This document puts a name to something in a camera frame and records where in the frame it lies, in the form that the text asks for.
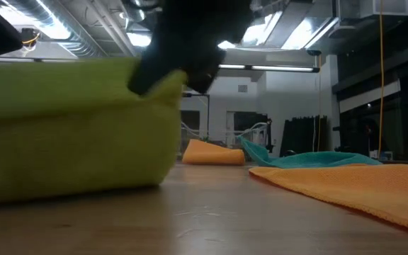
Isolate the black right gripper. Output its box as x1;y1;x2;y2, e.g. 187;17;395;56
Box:
127;0;255;96

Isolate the yellow-orange microfiber towel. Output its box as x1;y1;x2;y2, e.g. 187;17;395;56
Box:
248;163;408;236
181;138;247;166

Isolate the green microfiber towel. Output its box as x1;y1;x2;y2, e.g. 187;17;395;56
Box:
0;57;188;205

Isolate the turquoise microfiber towel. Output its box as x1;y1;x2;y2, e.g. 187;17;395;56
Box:
237;135;383;169

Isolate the long linear ceiling lamp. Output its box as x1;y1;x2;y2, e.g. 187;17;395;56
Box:
218;63;321;74

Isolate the black curtain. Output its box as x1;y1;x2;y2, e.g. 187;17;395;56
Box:
280;115;329;157

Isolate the white ceiling unit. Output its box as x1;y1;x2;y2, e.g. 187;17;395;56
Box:
337;0;408;21

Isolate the small white box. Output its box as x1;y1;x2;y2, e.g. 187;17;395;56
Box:
368;150;394;161

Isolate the black ceiling cable reel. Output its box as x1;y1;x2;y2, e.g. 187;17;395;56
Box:
21;28;41;50

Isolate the yellow hanging cable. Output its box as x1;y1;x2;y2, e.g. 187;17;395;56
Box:
316;55;323;153

